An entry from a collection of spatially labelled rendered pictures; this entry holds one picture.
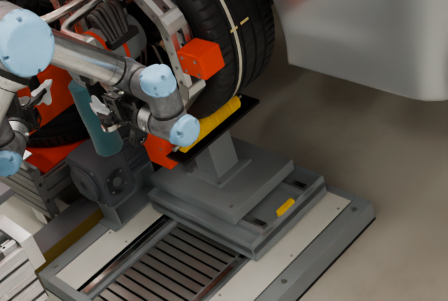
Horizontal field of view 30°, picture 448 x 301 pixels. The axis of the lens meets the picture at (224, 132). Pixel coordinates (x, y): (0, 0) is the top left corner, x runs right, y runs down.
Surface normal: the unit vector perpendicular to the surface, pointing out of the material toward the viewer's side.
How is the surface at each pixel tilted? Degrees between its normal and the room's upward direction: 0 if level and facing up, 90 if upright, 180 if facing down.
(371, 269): 0
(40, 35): 86
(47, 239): 0
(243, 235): 0
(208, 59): 90
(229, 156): 90
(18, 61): 85
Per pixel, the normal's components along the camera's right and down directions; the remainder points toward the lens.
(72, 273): -0.25, -0.78
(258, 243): 0.70, 0.27
